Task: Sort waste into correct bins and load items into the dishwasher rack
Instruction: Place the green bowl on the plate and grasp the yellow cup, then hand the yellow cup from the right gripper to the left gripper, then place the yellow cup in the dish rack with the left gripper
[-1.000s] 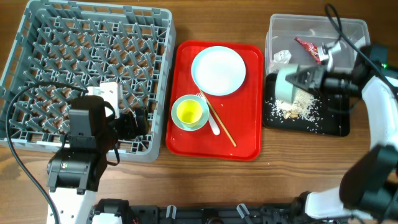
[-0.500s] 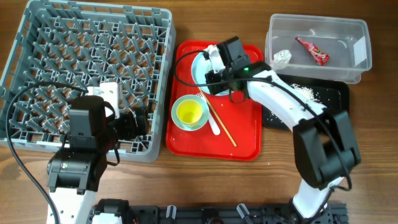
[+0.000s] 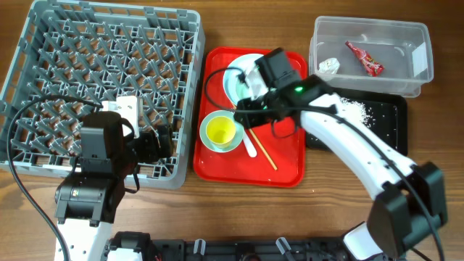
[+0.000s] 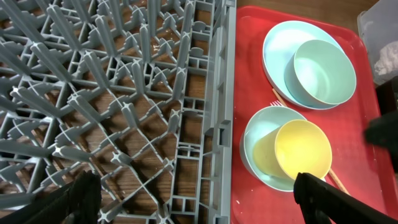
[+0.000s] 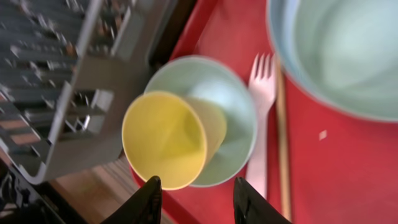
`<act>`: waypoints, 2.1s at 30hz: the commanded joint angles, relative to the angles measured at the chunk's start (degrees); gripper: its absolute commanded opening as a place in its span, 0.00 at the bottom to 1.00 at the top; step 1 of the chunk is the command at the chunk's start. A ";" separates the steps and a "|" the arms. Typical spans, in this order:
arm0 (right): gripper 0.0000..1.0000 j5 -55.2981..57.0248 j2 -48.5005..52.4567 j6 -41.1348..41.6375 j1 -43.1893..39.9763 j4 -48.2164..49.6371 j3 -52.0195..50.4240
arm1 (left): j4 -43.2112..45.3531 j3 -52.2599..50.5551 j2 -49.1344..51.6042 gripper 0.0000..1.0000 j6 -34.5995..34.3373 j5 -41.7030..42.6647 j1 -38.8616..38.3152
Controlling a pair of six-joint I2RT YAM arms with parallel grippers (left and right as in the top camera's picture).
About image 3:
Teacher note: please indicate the large light blue plate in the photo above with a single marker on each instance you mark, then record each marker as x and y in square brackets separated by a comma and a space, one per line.
[232, 77]

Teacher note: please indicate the yellow cup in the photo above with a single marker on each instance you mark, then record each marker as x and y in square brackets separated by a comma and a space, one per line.
[220, 131]

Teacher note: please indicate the black plastic tray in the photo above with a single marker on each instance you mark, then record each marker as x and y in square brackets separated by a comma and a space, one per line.
[390, 115]

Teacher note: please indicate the white napkin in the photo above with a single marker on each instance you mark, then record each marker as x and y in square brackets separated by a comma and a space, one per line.
[329, 66]

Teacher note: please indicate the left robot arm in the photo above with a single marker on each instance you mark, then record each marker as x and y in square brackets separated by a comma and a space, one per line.
[87, 201]

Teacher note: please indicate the grey dishwasher rack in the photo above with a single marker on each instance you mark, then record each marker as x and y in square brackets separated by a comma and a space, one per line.
[74, 54]

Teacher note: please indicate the rice and food scraps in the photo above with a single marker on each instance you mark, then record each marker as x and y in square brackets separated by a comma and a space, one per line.
[359, 111]

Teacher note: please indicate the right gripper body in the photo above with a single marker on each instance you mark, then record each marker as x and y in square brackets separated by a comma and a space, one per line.
[267, 101]

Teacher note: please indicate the red snack wrapper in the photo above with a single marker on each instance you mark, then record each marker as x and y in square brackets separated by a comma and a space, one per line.
[372, 67]

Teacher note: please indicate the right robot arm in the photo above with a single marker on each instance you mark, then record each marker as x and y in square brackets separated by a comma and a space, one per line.
[408, 199]

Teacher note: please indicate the white plastic fork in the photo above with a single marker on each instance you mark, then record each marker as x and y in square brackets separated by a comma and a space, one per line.
[251, 151]

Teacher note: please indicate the wooden chopstick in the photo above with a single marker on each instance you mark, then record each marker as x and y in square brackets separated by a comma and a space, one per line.
[254, 139]

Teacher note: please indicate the clear plastic bin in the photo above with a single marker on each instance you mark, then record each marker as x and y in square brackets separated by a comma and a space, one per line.
[403, 48]

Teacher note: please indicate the light green bowl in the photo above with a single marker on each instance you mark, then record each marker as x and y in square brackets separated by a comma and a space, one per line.
[242, 92]

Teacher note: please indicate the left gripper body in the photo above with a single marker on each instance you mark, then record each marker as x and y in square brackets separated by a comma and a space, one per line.
[145, 149]

